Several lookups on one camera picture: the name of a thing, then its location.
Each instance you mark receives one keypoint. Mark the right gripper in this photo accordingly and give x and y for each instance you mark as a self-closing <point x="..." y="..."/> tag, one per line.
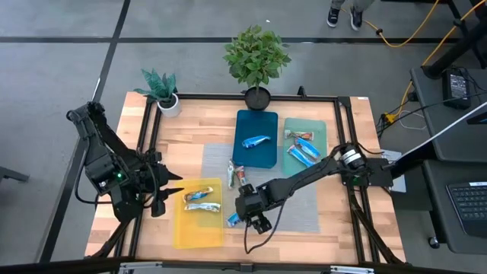
<point x="251" y="201"/>

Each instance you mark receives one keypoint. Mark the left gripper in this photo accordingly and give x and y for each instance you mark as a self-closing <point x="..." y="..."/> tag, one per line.
<point x="158" y="180"/>

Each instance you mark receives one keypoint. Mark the blue granola bar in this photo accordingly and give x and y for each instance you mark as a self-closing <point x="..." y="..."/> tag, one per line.
<point x="300" y="156"/>
<point x="308" y="148"/>
<point x="233" y="220"/>
<point x="255" y="141"/>

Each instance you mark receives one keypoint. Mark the snack bars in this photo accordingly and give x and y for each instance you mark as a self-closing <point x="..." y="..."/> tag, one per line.
<point x="198" y="195"/>

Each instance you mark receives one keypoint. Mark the silver white granola bar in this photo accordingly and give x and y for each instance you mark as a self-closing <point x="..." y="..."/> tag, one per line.
<point x="201" y="207"/>

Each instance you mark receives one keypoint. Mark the green red granola bar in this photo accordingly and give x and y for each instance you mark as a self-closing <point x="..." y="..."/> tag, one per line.
<point x="240" y="176"/>
<point x="302" y="135"/>

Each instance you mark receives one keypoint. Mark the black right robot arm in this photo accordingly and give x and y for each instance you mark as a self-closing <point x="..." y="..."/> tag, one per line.
<point x="304" y="174"/>

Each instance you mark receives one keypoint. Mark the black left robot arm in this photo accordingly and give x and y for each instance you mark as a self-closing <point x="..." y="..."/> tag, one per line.
<point x="99" y="160"/>

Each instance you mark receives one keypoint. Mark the silver green granola bar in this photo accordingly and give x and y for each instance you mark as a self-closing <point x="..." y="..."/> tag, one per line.
<point x="231" y="175"/>

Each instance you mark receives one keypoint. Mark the blue plastic tray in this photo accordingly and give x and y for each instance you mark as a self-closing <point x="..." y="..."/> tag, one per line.
<point x="255" y="160"/>

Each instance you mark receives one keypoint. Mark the grey table mat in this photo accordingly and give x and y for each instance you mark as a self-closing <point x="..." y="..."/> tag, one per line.
<point x="296" y="213"/>

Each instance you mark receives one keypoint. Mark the yellow plastic tray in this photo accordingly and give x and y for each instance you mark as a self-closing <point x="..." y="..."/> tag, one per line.
<point x="198" y="232"/>

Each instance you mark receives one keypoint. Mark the teal plant in white pot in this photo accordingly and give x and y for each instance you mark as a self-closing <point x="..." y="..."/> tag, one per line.
<point x="169" y="108"/>

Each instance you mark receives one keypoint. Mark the green plastic tray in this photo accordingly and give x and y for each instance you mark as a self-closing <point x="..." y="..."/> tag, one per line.
<point x="316" y="127"/>

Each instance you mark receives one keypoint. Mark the black horizontal beam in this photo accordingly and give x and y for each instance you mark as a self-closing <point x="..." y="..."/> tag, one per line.
<point x="57" y="266"/>

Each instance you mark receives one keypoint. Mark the leafy plant in black pot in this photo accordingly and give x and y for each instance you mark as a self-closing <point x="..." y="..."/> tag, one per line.
<point x="256" y="57"/>

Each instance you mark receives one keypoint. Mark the grey metal furniture leg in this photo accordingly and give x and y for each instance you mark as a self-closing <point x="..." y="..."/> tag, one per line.
<point x="11" y="174"/>

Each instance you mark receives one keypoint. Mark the black caster wheel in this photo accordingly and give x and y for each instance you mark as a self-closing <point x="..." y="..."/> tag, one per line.
<point x="433" y="243"/>

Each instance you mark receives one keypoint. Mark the dark grey keyboard desk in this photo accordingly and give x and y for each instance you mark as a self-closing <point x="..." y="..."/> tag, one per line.
<point x="441" y="228"/>

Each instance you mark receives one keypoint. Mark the person's feet in shoes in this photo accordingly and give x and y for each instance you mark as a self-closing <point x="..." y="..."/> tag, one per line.
<point x="333" y="17"/>

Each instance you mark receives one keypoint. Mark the white slanted bar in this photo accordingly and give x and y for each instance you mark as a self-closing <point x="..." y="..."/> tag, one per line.
<point x="441" y="130"/>

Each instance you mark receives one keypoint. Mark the grey side desk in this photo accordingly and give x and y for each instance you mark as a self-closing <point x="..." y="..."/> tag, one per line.
<point x="430" y="95"/>

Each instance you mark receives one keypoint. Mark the black keyboard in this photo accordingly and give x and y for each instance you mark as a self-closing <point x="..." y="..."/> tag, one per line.
<point x="470" y="205"/>

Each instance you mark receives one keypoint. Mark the black power adapter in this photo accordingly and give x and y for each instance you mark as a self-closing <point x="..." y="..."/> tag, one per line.
<point x="456" y="89"/>

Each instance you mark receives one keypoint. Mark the black floor stand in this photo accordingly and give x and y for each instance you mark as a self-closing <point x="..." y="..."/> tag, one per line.
<point x="456" y="47"/>

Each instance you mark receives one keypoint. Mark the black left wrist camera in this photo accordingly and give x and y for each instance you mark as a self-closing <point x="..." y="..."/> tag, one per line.
<point x="158" y="208"/>

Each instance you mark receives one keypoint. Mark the silver metal bracket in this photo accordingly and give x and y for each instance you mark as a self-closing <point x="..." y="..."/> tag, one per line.
<point x="141" y="266"/>
<point x="352" y="270"/>

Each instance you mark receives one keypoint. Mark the black aluminium table frame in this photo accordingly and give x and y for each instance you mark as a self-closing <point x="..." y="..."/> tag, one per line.
<point x="213" y="96"/>

